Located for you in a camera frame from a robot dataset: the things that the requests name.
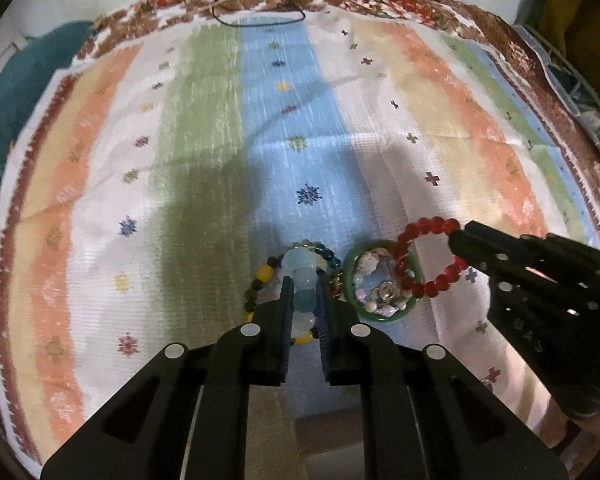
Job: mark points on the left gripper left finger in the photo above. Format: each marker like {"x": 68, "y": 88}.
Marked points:
{"x": 184, "y": 414}

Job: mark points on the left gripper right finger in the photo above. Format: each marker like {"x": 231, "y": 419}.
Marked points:
{"x": 425, "y": 415}

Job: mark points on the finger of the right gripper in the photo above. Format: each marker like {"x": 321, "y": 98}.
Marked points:
{"x": 485, "y": 254}
{"x": 478, "y": 237}

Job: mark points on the green jade bangle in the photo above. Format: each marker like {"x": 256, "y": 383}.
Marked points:
{"x": 377, "y": 282}

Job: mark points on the silver metal tin box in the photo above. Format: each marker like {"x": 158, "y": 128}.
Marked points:
{"x": 330, "y": 445}

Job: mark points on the striped colourful cloth mat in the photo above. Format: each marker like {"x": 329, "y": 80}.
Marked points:
{"x": 151, "y": 184}

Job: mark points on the teal pillow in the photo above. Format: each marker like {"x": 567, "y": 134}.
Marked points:
{"x": 27, "y": 74}

